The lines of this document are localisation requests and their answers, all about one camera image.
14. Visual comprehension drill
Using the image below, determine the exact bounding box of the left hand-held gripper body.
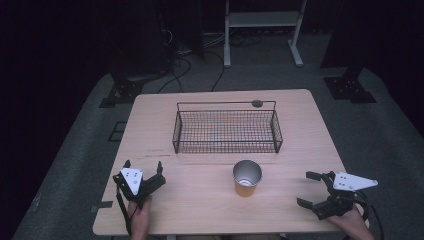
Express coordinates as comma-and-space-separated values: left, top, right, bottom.
112, 167, 167, 205

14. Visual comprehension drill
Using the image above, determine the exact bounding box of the black stand base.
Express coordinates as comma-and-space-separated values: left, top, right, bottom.
98, 71, 148, 109
322, 64, 378, 105

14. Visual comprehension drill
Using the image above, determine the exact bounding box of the black wire basket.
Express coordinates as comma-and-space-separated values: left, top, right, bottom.
171, 100, 284, 155

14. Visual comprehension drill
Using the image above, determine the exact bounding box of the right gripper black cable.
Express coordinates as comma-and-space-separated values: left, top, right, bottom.
355, 190, 385, 240

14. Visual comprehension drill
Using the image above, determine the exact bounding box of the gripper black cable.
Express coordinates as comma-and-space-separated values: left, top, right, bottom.
115, 185, 133, 236
355, 190, 385, 240

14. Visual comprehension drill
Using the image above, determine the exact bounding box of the silver metal cup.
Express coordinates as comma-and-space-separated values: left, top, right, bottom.
232, 159, 264, 198

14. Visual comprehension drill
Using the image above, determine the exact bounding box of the person's left hand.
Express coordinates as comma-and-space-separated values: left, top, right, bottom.
127, 195, 153, 240

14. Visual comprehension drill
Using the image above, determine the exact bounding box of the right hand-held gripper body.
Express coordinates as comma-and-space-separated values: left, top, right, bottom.
312, 170, 380, 221

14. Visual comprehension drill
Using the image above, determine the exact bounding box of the black floor cable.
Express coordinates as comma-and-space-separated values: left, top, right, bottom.
203, 49, 226, 93
155, 55, 193, 95

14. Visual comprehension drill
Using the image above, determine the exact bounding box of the white metal stand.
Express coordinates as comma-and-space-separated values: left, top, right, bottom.
223, 0, 308, 69

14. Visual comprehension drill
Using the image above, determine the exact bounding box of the person's right hand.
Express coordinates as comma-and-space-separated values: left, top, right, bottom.
327, 203, 376, 240

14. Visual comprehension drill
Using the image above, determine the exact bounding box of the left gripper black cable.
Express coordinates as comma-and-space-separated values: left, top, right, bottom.
115, 185, 133, 236

